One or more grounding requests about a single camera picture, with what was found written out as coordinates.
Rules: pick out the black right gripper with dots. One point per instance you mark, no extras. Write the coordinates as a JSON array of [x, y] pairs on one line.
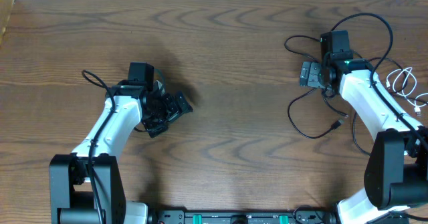
[[309, 74]]

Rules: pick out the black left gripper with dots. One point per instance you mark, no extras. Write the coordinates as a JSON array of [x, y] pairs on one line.
[[174, 110]]

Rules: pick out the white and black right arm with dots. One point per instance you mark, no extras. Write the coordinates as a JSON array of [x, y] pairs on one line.
[[395, 178]]

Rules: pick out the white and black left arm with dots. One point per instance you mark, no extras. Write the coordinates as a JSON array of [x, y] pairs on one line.
[[85, 185]]

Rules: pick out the brown cardboard panel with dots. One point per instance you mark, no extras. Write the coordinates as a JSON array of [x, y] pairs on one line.
[[6, 7]]

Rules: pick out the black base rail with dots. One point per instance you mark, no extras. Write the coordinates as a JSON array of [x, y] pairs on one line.
[[302, 216]]

